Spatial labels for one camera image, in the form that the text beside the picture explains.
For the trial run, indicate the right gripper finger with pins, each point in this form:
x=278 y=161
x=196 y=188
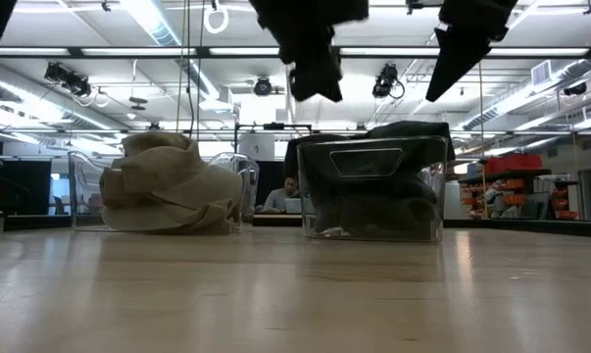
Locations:
x=454 y=54

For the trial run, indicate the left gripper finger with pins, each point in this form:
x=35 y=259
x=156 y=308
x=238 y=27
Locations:
x=305 y=44

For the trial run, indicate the beige fabric bucket hat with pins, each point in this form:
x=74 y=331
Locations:
x=177 y=196

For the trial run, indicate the black ceiling spotlight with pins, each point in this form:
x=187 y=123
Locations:
x=262 y=86
x=575 y=88
x=385 y=81
x=69 y=81

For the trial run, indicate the white box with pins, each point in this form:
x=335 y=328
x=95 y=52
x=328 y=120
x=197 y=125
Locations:
x=258 y=147

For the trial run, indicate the red bin shelf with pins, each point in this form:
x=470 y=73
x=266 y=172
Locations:
x=513 y=163

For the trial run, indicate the clear plastic bin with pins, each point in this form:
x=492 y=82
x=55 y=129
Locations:
x=439 y=206
x=82 y=196

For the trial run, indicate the person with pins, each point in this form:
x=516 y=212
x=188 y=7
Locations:
x=278 y=198

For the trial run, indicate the grey laptop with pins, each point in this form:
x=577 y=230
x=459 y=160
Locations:
x=293 y=206

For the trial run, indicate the large black screen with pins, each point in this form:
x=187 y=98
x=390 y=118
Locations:
x=25 y=186

